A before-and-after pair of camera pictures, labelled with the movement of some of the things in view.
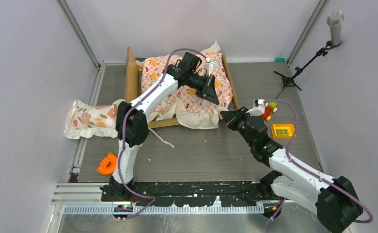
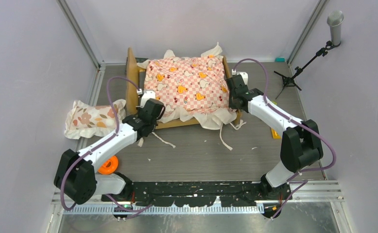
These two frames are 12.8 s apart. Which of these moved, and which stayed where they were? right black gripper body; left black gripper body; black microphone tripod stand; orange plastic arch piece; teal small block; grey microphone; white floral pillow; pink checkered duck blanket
Moved: pink checkered duck blanket; right black gripper body; left black gripper body
Stayed: grey microphone; teal small block; orange plastic arch piece; white floral pillow; black microphone tripod stand
